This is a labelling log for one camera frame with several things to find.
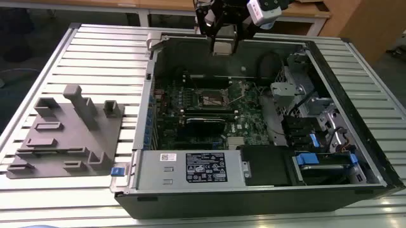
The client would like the blue disk carrier tab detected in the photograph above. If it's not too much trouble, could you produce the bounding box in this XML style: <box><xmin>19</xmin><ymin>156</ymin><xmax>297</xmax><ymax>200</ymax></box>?
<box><xmin>308</xmin><ymin>133</ymin><xmax>321</xmax><ymax>148</ymax></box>

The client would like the grey case corner bracket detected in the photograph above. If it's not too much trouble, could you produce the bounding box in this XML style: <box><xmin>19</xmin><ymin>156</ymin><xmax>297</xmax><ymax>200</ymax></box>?
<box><xmin>146</xmin><ymin>31</ymin><xmax>169</xmax><ymax>52</ymax></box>

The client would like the CPU with silver top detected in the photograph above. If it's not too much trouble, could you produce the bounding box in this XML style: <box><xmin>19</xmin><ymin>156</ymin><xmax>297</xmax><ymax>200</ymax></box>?
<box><xmin>213</xmin><ymin>41</ymin><xmax>234</xmax><ymax>56</ymax></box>

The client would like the silver chipset heatsink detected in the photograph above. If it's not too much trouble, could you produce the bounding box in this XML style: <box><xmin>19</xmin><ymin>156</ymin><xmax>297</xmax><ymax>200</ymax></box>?
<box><xmin>226</xmin><ymin>136</ymin><xmax>248</xmax><ymax>146</ymax></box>

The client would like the metal locking lever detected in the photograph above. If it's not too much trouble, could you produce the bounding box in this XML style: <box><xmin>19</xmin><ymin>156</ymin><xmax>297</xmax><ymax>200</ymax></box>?
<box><xmin>229</xmin><ymin>94</ymin><xmax>248</xmax><ymax>104</ymax></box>

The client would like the black plastic shroud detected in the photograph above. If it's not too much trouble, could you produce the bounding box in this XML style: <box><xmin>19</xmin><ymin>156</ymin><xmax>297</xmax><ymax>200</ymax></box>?
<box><xmin>238</xmin><ymin>144</ymin><xmax>298</xmax><ymax>188</ymax></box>

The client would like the black graphics card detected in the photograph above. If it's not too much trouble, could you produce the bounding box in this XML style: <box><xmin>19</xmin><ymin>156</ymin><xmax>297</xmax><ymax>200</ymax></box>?
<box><xmin>185</xmin><ymin>116</ymin><xmax>229</xmax><ymax>137</ymax></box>

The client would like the grey parts rack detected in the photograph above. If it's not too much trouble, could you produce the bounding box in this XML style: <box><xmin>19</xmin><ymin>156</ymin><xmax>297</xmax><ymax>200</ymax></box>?
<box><xmin>6</xmin><ymin>85</ymin><xmax>127</xmax><ymax>181</ymax></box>

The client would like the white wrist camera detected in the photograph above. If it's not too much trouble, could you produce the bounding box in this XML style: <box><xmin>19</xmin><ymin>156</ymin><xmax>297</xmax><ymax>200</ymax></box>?
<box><xmin>246</xmin><ymin>0</ymin><xmax>284</xmax><ymax>29</ymax></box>

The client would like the black PC case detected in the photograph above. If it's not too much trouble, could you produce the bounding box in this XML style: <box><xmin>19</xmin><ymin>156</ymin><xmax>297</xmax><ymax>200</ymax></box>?
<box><xmin>109</xmin><ymin>30</ymin><xmax>406</xmax><ymax>220</ymax></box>

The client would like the wooden cabinet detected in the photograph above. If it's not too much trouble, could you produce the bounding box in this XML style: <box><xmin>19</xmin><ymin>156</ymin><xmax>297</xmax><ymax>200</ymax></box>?
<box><xmin>317</xmin><ymin>0</ymin><xmax>406</xmax><ymax>70</ymax></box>

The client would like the metal socket cover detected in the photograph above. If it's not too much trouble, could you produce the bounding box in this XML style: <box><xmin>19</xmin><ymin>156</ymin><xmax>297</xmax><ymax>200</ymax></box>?
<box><xmin>224</xmin><ymin>81</ymin><xmax>250</xmax><ymax>100</ymax></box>

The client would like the thin black wire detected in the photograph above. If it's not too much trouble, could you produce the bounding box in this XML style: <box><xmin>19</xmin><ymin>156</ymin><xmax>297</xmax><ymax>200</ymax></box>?
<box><xmin>329</xmin><ymin>126</ymin><xmax>346</xmax><ymax>149</ymax></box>

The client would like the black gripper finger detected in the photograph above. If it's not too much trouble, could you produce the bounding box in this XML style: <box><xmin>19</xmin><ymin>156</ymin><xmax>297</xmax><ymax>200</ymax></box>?
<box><xmin>194</xmin><ymin>0</ymin><xmax>224</xmax><ymax>53</ymax></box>
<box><xmin>233</xmin><ymin>21</ymin><xmax>256</xmax><ymax>54</ymax></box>

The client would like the thick black looped cable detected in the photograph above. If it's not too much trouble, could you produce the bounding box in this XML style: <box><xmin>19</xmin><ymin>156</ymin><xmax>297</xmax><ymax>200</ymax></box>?
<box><xmin>256</xmin><ymin>51</ymin><xmax>284</xmax><ymax>82</ymax></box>

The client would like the coloured wire bundle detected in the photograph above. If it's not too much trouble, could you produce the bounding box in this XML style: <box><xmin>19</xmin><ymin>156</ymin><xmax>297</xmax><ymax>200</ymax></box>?
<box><xmin>337</xmin><ymin>139</ymin><xmax>354</xmax><ymax>153</ymax></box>

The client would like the silver metal bracket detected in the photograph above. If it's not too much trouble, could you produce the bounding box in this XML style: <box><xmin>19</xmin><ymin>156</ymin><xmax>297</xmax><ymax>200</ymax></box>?
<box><xmin>270</xmin><ymin>81</ymin><xmax>308</xmax><ymax>105</ymax></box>

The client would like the CPU socket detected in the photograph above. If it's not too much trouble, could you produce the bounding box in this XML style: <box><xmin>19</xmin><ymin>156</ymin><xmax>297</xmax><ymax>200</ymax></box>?
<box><xmin>197</xmin><ymin>87</ymin><xmax>232</xmax><ymax>111</ymax></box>

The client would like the wooden desk white frame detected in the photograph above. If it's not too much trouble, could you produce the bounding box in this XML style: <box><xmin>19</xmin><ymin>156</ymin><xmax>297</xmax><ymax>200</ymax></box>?
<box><xmin>0</xmin><ymin>0</ymin><xmax>333</xmax><ymax>37</ymax></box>

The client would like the hard disk in blue carrier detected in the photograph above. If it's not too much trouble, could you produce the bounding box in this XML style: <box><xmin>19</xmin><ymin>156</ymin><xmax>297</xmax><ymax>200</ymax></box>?
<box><xmin>292</xmin><ymin>152</ymin><xmax>361</xmax><ymax>186</ymax></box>

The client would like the green motherboard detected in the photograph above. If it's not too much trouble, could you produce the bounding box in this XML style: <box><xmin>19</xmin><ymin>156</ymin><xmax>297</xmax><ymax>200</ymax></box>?
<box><xmin>151</xmin><ymin>75</ymin><xmax>278</xmax><ymax>151</ymax></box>

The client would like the black disk bay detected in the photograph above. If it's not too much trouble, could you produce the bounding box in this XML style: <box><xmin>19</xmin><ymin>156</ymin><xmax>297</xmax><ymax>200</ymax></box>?
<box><xmin>281</xmin><ymin>115</ymin><xmax>330</xmax><ymax>152</ymax></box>

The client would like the white cart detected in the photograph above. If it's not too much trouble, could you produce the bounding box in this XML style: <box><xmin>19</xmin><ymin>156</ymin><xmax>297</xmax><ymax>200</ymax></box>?
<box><xmin>385</xmin><ymin>30</ymin><xmax>406</xmax><ymax>57</ymax></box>

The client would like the perforated silver drive cage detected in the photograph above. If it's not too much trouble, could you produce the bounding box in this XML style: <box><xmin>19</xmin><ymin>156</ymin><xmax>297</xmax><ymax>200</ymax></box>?
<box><xmin>272</xmin><ymin>52</ymin><xmax>324</xmax><ymax>119</ymax></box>

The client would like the silver power supply unit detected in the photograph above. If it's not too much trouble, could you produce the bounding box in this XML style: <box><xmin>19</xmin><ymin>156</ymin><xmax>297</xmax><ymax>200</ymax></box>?
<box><xmin>127</xmin><ymin>149</ymin><xmax>253</xmax><ymax>191</ymax></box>

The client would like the black office chair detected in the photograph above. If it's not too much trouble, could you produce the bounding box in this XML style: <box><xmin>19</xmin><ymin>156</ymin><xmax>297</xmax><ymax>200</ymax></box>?
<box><xmin>0</xmin><ymin>7</ymin><xmax>37</xmax><ymax>64</ymax></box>

